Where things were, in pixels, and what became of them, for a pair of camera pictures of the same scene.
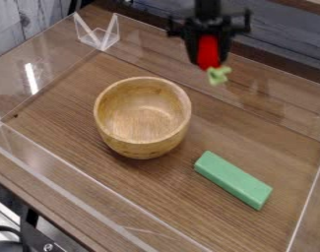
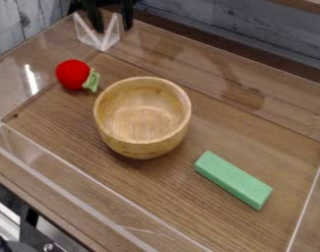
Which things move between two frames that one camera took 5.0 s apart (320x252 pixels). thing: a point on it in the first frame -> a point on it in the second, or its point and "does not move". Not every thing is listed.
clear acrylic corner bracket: (100, 38) does not move
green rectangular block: (237, 181) does not move
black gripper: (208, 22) -> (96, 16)
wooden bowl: (142, 114) does not move
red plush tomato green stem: (208, 58) -> (74, 75)
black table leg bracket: (34, 240) does not move
